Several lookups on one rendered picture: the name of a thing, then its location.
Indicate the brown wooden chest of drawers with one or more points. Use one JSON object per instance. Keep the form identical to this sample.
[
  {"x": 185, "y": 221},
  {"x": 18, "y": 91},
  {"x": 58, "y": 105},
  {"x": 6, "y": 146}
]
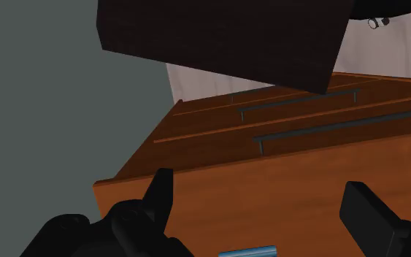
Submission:
[{"x": 280, "y": 192}]

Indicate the dark robot stand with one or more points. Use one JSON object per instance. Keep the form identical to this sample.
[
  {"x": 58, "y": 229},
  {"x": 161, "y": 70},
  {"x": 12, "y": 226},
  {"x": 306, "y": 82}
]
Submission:
[{"x": 223, "y": 39}]

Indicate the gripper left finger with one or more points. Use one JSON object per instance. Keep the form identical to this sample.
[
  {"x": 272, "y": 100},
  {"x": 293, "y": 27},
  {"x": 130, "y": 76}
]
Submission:
[{"x": 155, "y": 210}]

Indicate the blue cylinder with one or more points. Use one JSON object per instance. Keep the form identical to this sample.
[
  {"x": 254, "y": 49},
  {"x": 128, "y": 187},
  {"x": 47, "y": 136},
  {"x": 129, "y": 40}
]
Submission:
[{"x": 249, "y": 251}]

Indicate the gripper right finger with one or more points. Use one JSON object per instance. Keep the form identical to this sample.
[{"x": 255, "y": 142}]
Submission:
[{"x": 372, "y": 220}]

